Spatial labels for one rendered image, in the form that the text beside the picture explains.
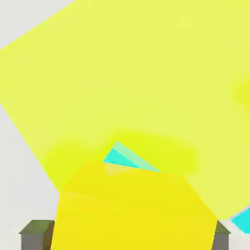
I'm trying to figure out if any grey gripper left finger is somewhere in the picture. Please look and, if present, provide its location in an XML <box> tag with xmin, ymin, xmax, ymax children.
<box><xmin>18</xmin><ymin>219</ymin><xmax>55</xmax><ymax>250</ymax></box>

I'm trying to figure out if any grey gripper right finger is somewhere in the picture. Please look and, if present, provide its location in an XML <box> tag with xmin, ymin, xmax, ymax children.
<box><xmin>211</xmin><ymin>219</ymin><xmax>232</xmax><ymax>250</ymax></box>

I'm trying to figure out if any small yellow cube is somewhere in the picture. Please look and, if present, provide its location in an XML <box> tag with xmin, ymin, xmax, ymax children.
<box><xmin>50</xmin><ymin>160</ymin><xmax>218</xmax><ymax>250</ymax></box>

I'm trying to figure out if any small cyan cube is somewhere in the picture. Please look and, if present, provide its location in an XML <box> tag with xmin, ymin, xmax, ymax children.
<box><xmin>103</xmin><ymin>141</ymin><xmax>162</xmax><ymax>173</ymax></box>

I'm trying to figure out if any large cyan box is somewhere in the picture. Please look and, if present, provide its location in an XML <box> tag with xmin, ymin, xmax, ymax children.
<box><xmin>230</xmin><ymin>207</ymin><xmax>250</xmax><ymax>234</ymax></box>

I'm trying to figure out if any large yellow box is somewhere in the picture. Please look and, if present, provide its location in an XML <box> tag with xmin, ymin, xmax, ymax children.
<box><xmin>0</xmin><ymin>0</ymin><xmax>250</xmax><ymax>221</ymax></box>

